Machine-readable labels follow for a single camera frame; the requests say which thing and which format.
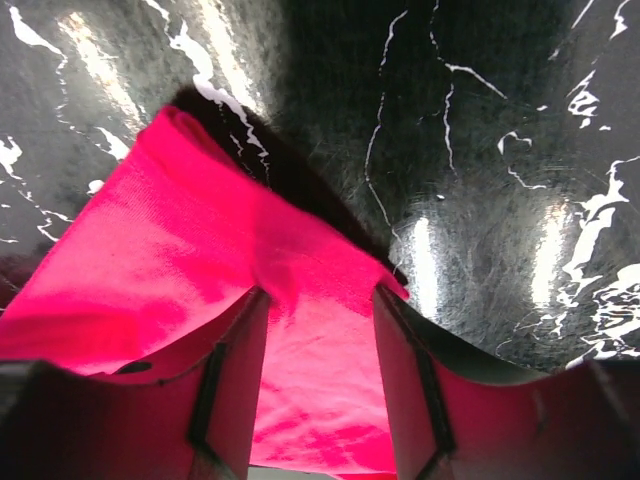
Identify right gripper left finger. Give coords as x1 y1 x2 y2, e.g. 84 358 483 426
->
188 288 270 479

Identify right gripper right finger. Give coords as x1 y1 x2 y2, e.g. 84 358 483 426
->
373 285 455 479

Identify pink t shirt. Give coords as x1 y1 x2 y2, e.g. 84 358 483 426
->
1 106 405 479

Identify black marble pattern mat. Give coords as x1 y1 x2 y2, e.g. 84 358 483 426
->
1 1 639 371

